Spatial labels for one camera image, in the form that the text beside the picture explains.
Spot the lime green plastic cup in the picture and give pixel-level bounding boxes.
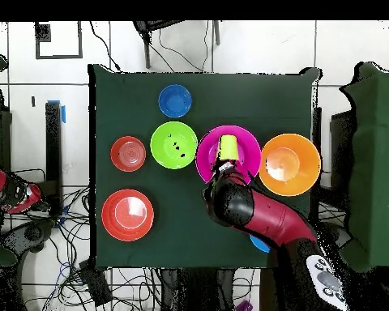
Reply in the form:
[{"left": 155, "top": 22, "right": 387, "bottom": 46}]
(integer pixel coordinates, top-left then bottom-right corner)
[{"left": 216, "top": 134, "right": 240, "bottom": 162}]

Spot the large pink plastic bowl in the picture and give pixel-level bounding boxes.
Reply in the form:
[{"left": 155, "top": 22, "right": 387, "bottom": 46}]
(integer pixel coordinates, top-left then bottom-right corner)
[{"left": 195, "top": 125, "right": 263, "bottom": 185}]

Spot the lime green plastic bowl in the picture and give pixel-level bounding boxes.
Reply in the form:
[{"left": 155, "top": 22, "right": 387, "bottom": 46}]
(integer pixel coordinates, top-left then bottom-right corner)
[{"left": 149, "top": 121, "right": 199, "bottom": 170}]

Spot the small dark blue bowl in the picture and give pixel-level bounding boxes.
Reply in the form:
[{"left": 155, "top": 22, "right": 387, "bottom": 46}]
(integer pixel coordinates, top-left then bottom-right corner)
[{"left": 157, "top": 83, "right": 193, "bottom": 119}]

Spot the large orange plastic bowl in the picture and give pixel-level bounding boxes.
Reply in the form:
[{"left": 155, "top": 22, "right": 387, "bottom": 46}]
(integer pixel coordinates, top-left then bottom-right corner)
[{"left": 258, "top": 133, "right": 323, "bottom": 198}]

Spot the light blue plastic bowl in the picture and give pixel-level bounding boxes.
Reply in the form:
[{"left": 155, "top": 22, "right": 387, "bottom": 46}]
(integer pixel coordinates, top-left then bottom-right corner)
[{"left": 249, "top": 234, "right": 271, "bottom": 254}]

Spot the small red-orange plastic bowl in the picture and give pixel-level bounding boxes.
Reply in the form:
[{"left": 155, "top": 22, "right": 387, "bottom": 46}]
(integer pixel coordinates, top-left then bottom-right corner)
[{"left": 109, "top": 135, "right": 147, "bottom": 173}]

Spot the wide red-orange plastic bowl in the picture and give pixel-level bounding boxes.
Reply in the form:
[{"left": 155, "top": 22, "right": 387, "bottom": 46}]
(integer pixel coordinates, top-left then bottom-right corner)
[{"left": 100, "top": 188, "right": 156, "bottom": 243}]

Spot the dark grey floor equipment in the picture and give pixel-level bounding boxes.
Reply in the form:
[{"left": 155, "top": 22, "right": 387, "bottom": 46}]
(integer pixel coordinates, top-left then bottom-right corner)
[{"left": 323, "top": 221, "right": 352, "bottom": 251}]

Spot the long black bar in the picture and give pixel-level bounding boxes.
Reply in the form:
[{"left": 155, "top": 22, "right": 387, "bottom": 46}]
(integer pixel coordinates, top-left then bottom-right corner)
[{"left": 45, "top": 101, "right": 63, "bottom": 216}]

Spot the black power brick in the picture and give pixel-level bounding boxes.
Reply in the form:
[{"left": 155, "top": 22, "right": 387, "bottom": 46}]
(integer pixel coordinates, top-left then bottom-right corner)
[{"left": 78, "top": 260, "right": 113, "bottom": 307}]

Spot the black round floor stand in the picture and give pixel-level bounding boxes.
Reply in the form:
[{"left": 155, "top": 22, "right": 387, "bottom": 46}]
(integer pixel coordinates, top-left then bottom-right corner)
[{"left": 0, "top": 219, "right": 57, "bottom": 260}]

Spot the black pedestal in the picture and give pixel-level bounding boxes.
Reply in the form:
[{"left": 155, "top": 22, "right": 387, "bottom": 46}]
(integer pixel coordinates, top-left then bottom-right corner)
[{"left": 160, "top": 268, "right": 237, "bottom": 311}]

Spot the black camera tripod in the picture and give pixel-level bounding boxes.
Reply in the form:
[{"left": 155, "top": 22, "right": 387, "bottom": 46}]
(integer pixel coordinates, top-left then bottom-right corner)
[{"left": 132, "top": 20, "right": 221, "bottom": 70}]

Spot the black floor cable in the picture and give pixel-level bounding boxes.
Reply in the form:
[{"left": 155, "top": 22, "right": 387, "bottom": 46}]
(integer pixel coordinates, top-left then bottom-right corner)
[{"left": 89, "top": 21, "right": 122, "bottom": 72}]

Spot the tangle of floor cables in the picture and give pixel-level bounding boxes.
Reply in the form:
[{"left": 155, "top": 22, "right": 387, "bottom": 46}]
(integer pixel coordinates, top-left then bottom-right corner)
[{"left": 20, "top": 168, "right": 165, "bottom": 311}]

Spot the black square floor frame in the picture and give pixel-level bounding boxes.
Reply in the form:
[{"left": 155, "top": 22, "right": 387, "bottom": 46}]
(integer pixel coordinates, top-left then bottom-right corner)
[{"left": 34, "top": 21, "right": 84, "bottom": 60}]

